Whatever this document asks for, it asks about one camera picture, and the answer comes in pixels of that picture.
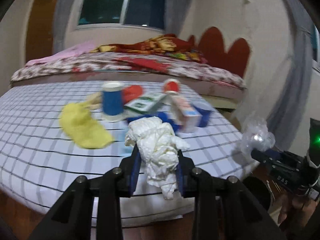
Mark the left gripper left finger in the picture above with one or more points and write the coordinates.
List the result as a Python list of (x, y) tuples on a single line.
[(130, 169)]

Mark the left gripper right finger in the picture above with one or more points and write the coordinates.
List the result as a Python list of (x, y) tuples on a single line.
[(185, 182)]

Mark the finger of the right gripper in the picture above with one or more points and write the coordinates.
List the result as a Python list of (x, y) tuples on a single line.
[(268, 157)]

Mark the clear plastic bag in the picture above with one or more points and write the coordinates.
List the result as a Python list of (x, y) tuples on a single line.
[(256, 136)]

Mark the white tissue paper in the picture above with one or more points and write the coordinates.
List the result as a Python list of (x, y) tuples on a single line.
[(158, 146)]

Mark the pink and white carton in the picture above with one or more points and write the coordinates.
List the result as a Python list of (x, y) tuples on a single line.
[(184, 113)]

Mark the yellow cloth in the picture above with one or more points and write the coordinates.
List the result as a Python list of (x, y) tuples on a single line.
[(77, 122)]

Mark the person's right hand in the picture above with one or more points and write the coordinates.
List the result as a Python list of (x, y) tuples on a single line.
[(296, 210)]

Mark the grey curtain right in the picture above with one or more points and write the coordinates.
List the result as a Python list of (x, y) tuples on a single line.
[(287, 114)]

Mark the green and white booklet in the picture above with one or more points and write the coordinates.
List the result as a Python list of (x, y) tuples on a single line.
[(146, 103)]

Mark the red crumpled wrapper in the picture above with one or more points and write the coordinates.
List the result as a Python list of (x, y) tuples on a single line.
[(131, 92)]

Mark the blue and white paper cup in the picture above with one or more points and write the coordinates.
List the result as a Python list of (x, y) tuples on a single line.
[(112, 101)]

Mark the bed with floral sheet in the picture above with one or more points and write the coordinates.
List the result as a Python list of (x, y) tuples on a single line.
[(201, 77)]

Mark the checkered white tablecloth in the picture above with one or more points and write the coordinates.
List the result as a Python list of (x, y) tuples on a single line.
[(39, 161)]

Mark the red paper cup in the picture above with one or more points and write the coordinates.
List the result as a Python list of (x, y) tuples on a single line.
[(171, 86)]

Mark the red patterned blanket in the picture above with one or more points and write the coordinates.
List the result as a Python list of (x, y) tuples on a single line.
[(168, 45)]

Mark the pink blanket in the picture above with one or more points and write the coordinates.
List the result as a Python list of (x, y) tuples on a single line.
[(73, 51)]

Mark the red scalloped headboard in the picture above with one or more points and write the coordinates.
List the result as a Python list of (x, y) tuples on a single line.
[(212, 46)]

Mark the wooden door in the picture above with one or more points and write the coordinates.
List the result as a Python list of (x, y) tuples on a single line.
[(39, 37)]

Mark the grey window curtain middle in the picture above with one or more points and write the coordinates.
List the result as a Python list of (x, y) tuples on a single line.
[(174, 15)]

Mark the grey curtain left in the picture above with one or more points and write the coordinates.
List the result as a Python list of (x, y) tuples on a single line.
[(62, 14)]

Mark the window with white frame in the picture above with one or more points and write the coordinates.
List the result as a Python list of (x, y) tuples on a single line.
[(119, 13)]

